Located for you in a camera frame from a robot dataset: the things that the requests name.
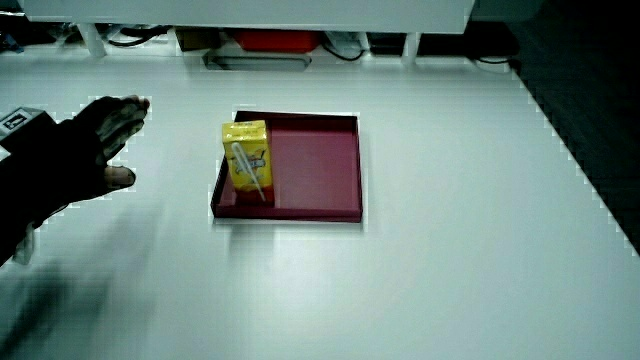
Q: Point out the person's left hand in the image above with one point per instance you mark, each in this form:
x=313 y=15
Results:
x=75 y=150

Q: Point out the yellow ice redtea carton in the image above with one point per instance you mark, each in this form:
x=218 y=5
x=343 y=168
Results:
x=248 y=160

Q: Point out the person's left forearm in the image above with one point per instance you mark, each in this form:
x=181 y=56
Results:
x=20 y=205

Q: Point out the brown box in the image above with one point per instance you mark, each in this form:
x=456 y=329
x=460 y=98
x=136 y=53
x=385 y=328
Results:
x=197 y=38

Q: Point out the white shelf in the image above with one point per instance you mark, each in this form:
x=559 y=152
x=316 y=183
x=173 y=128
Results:
x=250 y=12

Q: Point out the red box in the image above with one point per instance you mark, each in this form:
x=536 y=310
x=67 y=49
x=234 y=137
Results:
x=276 y=40

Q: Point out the dark red tray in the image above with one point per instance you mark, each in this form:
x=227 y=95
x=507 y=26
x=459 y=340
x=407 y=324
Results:
x=315 y=170

